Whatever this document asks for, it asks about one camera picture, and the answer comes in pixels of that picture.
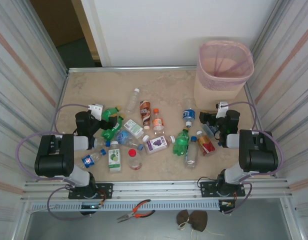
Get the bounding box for green plastic bottle yellow cap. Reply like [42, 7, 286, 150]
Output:
[101, 106, 121, 120]
[171, 126, 191, 157]
[101, 114, 126, 141]

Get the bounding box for blue label white cap bottle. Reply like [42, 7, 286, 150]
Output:
[181, 98, 197, 128]

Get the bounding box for small clear bottle blue cap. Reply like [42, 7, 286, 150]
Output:
[88, 136, 112, 151]

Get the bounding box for light blue label bottle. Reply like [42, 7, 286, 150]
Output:
[115, 129, 145, 151]

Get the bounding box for clear bottle white cap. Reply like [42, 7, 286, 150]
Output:
[123, 87, 141, 115]

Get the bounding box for lime label bottle white cap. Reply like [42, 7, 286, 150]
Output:
[107, 140, 123, 174]

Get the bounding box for tall clear bottle blue cap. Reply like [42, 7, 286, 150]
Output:
[184, 135, 199, 170]

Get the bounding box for pepsi label bottle blue cap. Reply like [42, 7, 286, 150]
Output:
[80, 148, 107, 170]

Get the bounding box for clear bottle red cap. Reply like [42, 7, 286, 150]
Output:
[127, 148, 143, 171]

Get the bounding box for orange label orange cap bottle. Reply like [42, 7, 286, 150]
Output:
[151, 108, 166, 132]

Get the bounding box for beige mesh waste bin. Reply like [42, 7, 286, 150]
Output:
[193, 40, 255, 113]

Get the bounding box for white green label bottle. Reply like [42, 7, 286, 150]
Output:
[122, 118, 150, 143]

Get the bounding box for red yellow label bottle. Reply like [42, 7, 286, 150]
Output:
[195, 130, 217, 158]

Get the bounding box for brown label plastic bottle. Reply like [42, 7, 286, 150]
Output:
[139, 100, 152, 131]

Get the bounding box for purple grape label bottle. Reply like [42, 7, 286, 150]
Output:
[143, 134, 176, 156]

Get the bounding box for tan wooden door jamb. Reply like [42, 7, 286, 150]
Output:
[70, 0, 100, 61]

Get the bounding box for brown cloth pouch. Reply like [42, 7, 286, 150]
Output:
[175, 209, 209, 232]

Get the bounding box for brown door panel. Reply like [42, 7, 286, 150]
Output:
[30, 0, 86, 48]

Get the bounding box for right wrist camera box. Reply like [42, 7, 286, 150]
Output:
[215, 101, 230, 118]

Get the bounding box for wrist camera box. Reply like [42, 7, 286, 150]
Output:
[87, 103, 105, 118]
[215, 101, 230, 118]

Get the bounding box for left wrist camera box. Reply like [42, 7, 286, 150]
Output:
[87, 103, 105, 118]

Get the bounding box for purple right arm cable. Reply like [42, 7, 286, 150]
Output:
[223, 101, 286, 216]

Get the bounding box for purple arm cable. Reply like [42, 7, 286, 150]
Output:
[17, 103, 95, 221]
[223, 101, 286, 216]

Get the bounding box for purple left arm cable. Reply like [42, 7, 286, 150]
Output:
[17, 103, 95, 221]

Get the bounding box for aluminium table edge rail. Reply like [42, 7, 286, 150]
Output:
[67, 65, 199, 74]

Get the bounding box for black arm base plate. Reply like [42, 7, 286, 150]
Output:
[199, 180, 246, 198]
[68, 183, 114, 200]

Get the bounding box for long aluminium mounting rail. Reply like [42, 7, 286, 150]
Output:
[20, 177, 294, 201]

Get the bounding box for orange handled pliers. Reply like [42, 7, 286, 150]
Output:
[116, 199, 156, 224]

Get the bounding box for grey slotted cable duct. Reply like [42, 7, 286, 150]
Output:
[28, 199, 223, 213]

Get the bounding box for white door frame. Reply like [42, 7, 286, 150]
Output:
[80, 0, 112, 68]

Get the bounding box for aluminium frame post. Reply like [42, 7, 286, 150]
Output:
[248, 0, 288, 57]
[16, 0, 70, 75]

